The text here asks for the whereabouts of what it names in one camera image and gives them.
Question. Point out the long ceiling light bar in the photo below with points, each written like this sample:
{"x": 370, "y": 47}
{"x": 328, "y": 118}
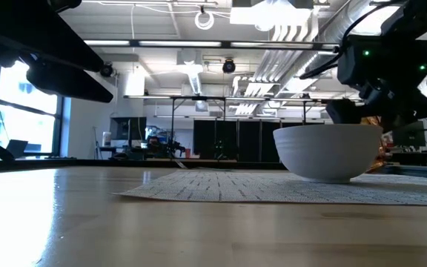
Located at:
{"x": 180, "y": 43}

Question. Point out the black background robot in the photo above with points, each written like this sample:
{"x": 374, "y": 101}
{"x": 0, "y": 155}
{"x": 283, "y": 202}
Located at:
{"x": 161, "y": 146}

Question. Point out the white canister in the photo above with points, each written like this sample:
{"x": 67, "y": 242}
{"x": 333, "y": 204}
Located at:
{"x": 106, "y": 139}

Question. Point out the black computer monitor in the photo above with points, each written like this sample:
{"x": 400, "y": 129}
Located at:
{"x": 124, "y": 128}
{"x": 410, "y": 135}

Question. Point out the black background rig frame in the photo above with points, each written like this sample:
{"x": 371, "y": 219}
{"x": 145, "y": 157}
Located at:
{"x": 184, "y": 98}

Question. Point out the white ceramic bowl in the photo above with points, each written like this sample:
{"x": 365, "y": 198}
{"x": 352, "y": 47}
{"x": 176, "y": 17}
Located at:
{"x": 324, "y": 155}

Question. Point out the black aluminium table frame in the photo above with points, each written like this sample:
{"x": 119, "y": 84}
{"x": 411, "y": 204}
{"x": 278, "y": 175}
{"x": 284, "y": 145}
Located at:
{"x": 87, "y": 164}

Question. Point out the open laptop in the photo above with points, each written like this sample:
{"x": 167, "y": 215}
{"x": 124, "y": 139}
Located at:
{"x": 17, "y": 147}

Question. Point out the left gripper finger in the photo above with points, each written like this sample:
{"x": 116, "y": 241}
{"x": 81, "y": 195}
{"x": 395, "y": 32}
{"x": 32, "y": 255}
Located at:
{"x": 32, "y": 29}
{"x": 69, "y": 85}

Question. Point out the amber glass cup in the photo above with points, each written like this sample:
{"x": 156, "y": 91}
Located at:
{"x": 376, "y": 167}

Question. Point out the black partition panels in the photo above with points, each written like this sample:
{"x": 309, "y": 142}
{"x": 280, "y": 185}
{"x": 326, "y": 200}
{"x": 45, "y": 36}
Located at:
{"x": 250, "y": 141}

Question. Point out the silver ventilation duct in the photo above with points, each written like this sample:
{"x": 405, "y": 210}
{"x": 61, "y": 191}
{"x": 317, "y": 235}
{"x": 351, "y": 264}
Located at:
{"x": 328, "y": 33}

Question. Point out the white ceiling light panel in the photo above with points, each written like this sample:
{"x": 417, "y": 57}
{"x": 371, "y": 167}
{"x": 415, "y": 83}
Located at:
{"x": 269, "y": 16}

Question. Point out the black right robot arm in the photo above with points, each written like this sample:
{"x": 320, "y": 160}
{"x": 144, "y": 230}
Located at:
{"x": 421, "y": 15}

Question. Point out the grey woven placemat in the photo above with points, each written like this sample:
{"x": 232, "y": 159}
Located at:
{"x": 235, "y": 189}

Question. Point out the black hanging camera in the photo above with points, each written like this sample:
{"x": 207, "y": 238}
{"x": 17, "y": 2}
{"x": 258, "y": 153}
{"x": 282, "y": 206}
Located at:
{"x": 107, "y": 70}
{"x": 229, "y": 66}

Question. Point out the large window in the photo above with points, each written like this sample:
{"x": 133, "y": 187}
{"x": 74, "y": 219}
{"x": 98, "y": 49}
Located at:
{"x": 24, "y": 126}

